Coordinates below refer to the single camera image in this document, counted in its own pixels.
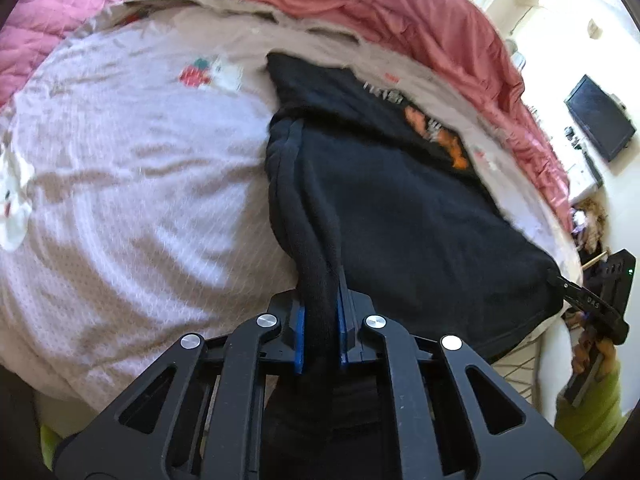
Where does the black sweatshirt with orange cuffs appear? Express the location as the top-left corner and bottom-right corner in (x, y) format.
(262, 51), (563, 480)

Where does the person's right hand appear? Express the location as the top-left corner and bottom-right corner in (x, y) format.
(572, 310), (617, 376)

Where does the pink quilted blanket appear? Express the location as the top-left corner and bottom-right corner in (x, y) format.
(0, 0), (188, 106)

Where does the person's right forearm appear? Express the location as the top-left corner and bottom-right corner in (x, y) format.
(554, 360), (628, 468)

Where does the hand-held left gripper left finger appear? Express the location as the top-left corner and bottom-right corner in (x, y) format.
(52, 290), (307, 480)

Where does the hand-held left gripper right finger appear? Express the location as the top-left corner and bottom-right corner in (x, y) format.
(336, 266), (586, 480)

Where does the green fleece jacket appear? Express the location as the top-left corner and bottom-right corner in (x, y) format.
(39, 422), (63, 468)

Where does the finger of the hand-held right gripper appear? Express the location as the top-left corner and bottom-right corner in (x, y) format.
(547, 269), (630, 346)

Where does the coral duvet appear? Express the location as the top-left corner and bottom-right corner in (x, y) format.
(175, 0), (576, 231)

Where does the black flat screen monitor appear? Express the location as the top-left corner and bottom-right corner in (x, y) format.
(564, 74), (637, 163)

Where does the beige printed bed blanket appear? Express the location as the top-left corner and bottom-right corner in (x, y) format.
(0, 0), (583, 411)

